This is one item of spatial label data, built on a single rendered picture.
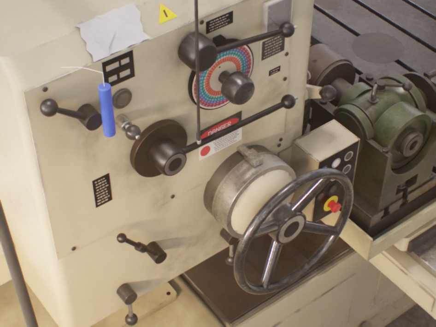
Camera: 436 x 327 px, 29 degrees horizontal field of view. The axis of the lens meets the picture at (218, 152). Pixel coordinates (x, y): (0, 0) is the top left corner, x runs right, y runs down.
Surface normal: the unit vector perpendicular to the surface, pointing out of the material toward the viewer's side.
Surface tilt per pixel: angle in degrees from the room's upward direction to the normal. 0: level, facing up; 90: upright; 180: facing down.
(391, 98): 17
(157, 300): 0
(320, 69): 32
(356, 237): 90
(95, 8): 0
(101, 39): 47
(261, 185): 61
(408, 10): 0
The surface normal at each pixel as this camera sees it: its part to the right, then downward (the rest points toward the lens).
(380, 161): -0.80, 0.41
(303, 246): 0.00, -0.73
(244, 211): 0.15, 0.55
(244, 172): -0.29, -0.53
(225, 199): -0.71, 0.03
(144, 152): 0.60, 0.55
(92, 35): 0.40, 0.06
